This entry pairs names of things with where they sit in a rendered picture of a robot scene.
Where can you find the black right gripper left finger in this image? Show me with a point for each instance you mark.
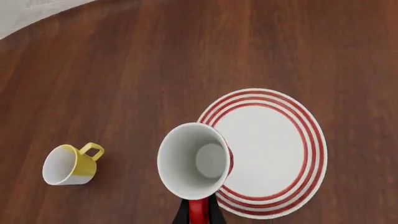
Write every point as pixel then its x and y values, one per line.
pixel 181 214

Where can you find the red mug white inside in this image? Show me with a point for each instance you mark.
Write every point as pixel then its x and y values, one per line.
pixel 192 161

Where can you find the white plate with red rings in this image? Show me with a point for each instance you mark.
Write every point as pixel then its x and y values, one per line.
pixel 267 151

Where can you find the yellow mug white inside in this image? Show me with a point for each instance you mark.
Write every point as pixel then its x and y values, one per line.
pixel 66 166

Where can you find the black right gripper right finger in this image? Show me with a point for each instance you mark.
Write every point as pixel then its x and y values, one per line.
pixel 216 213

